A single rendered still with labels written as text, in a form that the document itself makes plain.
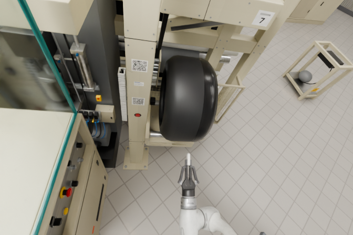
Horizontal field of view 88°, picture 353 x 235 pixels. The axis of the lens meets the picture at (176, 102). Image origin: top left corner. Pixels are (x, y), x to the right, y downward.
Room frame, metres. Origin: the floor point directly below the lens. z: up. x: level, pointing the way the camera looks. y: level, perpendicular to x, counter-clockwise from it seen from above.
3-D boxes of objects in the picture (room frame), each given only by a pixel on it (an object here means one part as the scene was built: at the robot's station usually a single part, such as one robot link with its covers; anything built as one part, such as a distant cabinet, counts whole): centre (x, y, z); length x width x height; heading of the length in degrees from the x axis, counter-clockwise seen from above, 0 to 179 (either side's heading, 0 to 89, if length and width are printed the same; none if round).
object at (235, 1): (1.08, -0.03, 1.71); 0.61 x 0.25 x 0.15; 107
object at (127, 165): (0.67, 0.24, 0.01); 0.27 x 0.27 x 0.02; 17
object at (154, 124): (0.76, 0.00, 0.80); 0.37 x 0.36 x 0.02; 17
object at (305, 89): (2.83, -2.04, 0.40); 0.60 x 0.35 x 0.80; 26
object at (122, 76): (0.62, 0.31, 1.19); 0.05 x 0.04 x 0.48; 17
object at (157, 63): (1.06, 0.32, 1.05); 0.20 x 0.15 x 0.30; 107
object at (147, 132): (0.71, 0.17, 0.90); 0.40 x 0.03 x 0.10; 17
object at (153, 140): (0.63, -0.04, 0.83); 0.36 x 0.09 x 0.06; 107
